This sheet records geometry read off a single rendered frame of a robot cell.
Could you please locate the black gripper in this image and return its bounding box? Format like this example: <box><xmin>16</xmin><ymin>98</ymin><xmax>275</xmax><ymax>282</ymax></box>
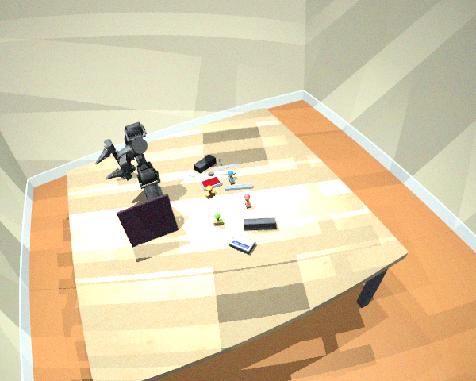
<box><xmin>95</xmin><ymin>139</ymin><xmax>136</xmax><ymax>181</ymax></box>

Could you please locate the blue-handled stamp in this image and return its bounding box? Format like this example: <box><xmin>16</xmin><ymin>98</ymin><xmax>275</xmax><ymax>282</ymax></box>
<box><xmin>228</xmin><ymin>171</ymin><xmax>235</xmax><ymax>185</ymax></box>

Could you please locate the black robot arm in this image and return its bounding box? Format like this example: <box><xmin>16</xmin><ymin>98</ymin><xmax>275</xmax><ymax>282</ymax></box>
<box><xmin>117</xmin><ymin>122</ymin><xmax>163</xmax><ymax>201</ymax></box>

